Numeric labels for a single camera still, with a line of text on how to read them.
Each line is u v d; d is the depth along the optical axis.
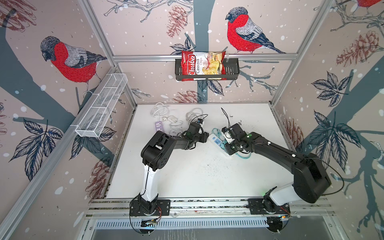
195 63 0.88
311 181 0.43
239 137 0.67
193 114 1.14
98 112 0.75
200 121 0.92
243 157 0.91
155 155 0.55
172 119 1.09
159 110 1.07
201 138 0.90
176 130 1.04
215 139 0.98
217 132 1.04
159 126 1.04
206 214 0.73
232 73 0.94
